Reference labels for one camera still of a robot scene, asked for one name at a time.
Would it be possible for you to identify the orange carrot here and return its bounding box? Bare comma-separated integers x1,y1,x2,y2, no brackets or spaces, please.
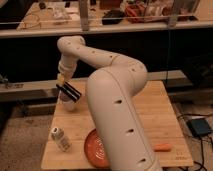
154,143,171,152

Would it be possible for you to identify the white plastic bottle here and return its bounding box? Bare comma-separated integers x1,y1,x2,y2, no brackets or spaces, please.
51,127,71,152

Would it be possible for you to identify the orange plate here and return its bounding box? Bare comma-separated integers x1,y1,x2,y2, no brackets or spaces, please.
84,129,109,168

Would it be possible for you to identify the black foot pedal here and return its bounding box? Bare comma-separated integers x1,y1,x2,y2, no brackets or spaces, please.
186,118,212,137

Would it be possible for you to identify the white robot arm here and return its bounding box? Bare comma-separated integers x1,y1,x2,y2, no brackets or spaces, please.
57,36,163,171

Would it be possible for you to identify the black bag on shelf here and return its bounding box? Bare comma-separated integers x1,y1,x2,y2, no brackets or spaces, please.
102,10,124,25

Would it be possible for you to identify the metal shelf post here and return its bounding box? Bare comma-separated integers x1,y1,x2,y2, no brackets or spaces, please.
78,0,89,31

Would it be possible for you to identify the black cable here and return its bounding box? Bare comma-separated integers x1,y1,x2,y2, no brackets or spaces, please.
176,113,213,171

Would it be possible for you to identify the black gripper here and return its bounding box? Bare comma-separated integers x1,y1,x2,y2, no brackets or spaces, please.
56,82,81,102

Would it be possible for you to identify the white ceramic cup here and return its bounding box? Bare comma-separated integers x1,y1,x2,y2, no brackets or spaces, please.
59,92,76,111

